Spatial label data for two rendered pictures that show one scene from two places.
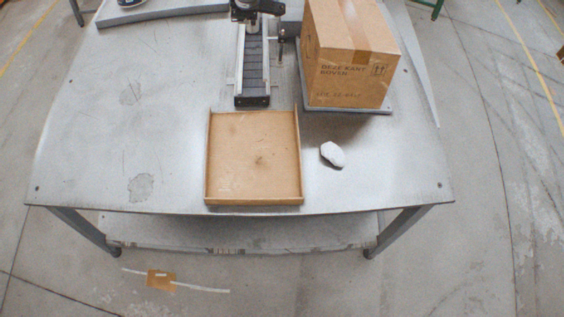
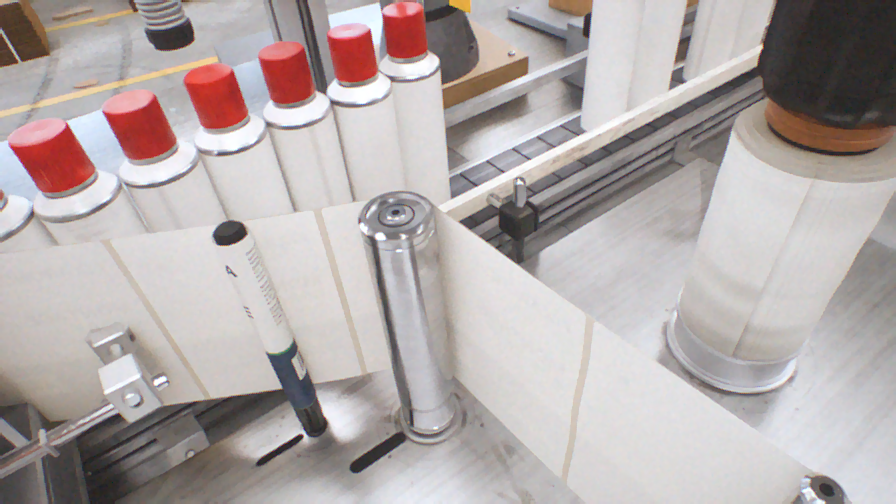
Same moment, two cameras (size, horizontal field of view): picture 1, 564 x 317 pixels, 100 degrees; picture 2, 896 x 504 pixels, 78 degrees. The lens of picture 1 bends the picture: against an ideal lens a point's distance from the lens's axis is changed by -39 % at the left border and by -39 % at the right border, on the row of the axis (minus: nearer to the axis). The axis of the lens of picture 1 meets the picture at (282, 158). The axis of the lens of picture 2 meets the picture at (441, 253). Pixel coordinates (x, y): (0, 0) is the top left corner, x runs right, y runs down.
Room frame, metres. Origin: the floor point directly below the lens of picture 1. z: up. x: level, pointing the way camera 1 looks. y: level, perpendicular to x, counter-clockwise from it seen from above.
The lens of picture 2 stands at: (1.66, 0.66, 1.23)
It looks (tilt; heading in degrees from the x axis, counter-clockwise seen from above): 43 degrees down; 248
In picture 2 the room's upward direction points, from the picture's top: 6 degrees counter-clockwise
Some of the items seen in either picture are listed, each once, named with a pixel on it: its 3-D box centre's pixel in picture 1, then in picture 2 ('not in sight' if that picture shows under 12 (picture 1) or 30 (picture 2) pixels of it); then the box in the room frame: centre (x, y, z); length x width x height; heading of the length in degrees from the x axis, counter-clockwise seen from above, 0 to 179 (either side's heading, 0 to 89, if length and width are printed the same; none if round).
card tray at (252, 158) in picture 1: (251, 151); not in sight; (0.51, 0.08, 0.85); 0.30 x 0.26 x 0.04; 9
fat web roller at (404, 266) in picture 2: not in sight; (416, 333); (1.60, 0.45, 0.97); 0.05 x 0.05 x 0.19
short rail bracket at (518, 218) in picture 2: not in sight; (519, 229); (1.44, 0.32, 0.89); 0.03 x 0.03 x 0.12; 9
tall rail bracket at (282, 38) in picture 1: (274, 46); not in sight; (0.88, 0.07, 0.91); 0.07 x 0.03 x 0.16; 99
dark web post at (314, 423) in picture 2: not in sight; (280, 346); (1.67, 0.42, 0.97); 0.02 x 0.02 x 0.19
